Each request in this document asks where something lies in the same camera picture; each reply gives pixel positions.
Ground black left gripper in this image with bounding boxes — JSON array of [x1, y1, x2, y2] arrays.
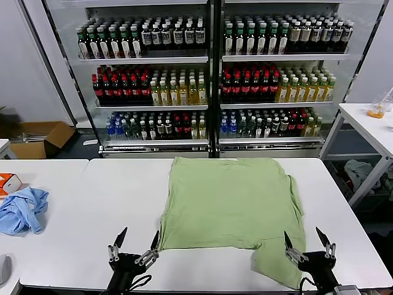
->
[[107, 226, 161, 281]]

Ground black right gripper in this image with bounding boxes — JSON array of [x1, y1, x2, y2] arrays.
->
[[283, 226, 339, 287]]

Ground light green t-shirt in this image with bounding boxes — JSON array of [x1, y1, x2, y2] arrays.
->
[[159, 156, 308, 290]]

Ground pale crumpled clothes pile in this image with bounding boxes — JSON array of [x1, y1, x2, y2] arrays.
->
[[343, 159, 383, 195]]

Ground glass door drink cabinet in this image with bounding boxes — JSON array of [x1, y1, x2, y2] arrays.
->
[[214, 0, 389, 160], [41, 0, 217, 160]]

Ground white cabinet shelf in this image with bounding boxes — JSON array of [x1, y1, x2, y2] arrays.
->
[[221, 53, 351, 61], [95, 104, 209, 111], [103, 138, 211, 151], [220, 101, 335, 110], [78, 55, 209, 64], [218, 136, 325, 148]]

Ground small red cap cola bottle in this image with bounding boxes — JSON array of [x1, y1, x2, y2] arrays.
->
[[287, 113, 298, 137], [296, 112, 306, 137], [182, 116, 192, 140], [173, 116, 184, 140]]

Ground crumpled light blue shirt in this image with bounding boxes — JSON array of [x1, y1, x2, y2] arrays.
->
[[0, 186, 50, 237]]

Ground white side table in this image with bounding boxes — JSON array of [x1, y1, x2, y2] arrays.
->
[[319, 103, 393, 210]]

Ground open cardboard box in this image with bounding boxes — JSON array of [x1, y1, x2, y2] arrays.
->
[[8, 120, 77, 160]]

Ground grey rounded device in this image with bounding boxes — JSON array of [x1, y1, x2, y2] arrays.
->
[[0, 254, 12, 285]]

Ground orange and white box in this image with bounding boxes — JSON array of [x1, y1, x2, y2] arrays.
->
[[0, 173, 30, 197]]

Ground yellow juice bottle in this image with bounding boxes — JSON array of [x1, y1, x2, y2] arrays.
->
[[169, 78, 180, 106], [287, 76, 299, 103], [316, 76, 328, 102], [324, 76, 337, 101], [178, 77, 189, 106], [187, 77, 198, 105], [159, 78, 170, 106], [297, 76, 309, 103], [150, 78, 161, 107], [306, 76, 319, 102], [275, 76, 290, 103], [197, 77, 208, 105]]

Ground glass beaker orange contents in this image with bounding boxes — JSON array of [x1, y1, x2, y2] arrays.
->
[[367, 92, 387, 119]]

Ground grey metal bars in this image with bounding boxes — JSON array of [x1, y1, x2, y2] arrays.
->
[[18, 131, 47, 144]]

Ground small white cabinet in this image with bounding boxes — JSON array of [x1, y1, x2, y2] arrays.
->
[[0, 138, 17, 160]]

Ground clear glass container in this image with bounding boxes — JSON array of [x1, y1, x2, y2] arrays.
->
[[382, 87, 393, 113]]

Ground dark shaggy object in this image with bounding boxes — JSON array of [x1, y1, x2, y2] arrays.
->
[[0, 106, 22, 139]]

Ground green cap tea bottle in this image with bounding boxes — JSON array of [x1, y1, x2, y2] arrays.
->
[[87, 26, 99, 59], [107, 26, 121, 59], [119, 25, 132, 58], [130, 25, 143, 58], [76, 26, 89, 59], [224, 23, 236, 56], [245, 23, 257, 56], [256, 23, 268, 56], [278, 22, 290, 55], [235, 23, 246, 56], [267, 22, 279, 55], [96, 26, 111, 59]]

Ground dark tea bottle white label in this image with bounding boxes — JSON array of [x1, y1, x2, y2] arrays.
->
[[151, 23, 163, 46], [195, 20, 206, 45], [173, 22, 184, 45], [141, 23, 152, 47], [161, 22, 173, 45], [184, 21, 195, 45]]

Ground brown label milk tea bottle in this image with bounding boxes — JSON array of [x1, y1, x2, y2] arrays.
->
[[321, 20, 333, 52], [310, 20, 322, 52], [300, 20, 312, 52], [342, 21, 354, 52], [332, 20, 344, 52], [289, 20, 301, 52]]

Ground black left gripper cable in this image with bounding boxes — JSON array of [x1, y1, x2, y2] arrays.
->
[[128, 274, 153, 291]]

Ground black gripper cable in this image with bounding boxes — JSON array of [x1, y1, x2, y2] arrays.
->
[[128, 274, 153, 291], [299, 276, 319, 295]]

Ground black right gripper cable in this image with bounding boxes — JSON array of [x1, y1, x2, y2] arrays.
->
[[299, 276, 319, 295]]

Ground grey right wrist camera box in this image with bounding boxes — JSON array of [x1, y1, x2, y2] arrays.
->
[[333, 284, 359, 295]]

